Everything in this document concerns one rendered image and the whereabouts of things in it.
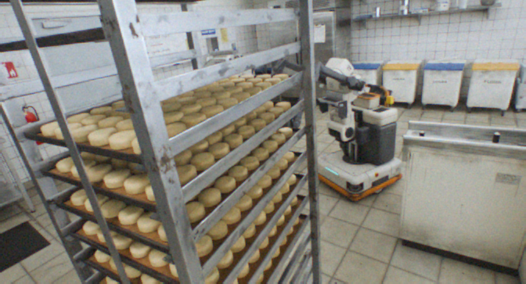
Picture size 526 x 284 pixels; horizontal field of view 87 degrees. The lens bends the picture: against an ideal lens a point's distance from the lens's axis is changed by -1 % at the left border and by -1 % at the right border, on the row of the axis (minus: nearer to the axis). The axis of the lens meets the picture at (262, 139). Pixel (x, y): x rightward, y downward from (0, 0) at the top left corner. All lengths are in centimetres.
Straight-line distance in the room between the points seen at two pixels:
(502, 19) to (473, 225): 419
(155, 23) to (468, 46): 574
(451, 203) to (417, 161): 34
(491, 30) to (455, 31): 48
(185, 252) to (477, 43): 578
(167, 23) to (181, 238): 33
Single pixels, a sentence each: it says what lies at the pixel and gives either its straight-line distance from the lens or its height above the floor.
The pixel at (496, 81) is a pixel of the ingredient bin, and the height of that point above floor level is 53.
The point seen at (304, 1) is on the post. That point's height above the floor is 171.
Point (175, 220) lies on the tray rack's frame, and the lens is 46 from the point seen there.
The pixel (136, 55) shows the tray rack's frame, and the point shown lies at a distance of 39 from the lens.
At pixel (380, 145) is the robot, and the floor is 51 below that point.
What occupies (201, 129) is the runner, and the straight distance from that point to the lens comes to 51.
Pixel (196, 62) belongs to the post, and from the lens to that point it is 114.
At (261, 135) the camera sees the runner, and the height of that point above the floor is 141.
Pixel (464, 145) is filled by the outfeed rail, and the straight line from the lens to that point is 204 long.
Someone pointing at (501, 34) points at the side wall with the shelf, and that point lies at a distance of 598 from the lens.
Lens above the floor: 167
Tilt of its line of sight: 22 degrees down
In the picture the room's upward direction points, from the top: 6 degrees counter-clockwise
